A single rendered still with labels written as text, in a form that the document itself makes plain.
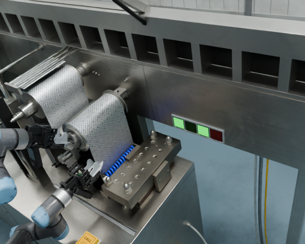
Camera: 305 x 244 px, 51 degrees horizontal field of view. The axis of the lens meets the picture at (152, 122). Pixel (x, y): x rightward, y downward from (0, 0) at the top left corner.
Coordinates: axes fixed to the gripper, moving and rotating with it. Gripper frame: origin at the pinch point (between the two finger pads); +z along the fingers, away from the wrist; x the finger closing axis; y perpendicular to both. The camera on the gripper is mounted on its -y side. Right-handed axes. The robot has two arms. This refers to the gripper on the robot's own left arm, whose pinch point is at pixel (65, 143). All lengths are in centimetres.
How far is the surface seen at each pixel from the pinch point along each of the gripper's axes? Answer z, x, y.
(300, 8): 182, -29, 117
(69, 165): 5.0, -0.1, -10.1
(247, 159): 180, -24, -11
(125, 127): 25.9, -8.3, 9.7
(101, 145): 12.7, -8.3, 1.2
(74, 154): 5.5, -1.0, -4.7
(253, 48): 6, -64, 51
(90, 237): 7.6, -18.5, -35.4
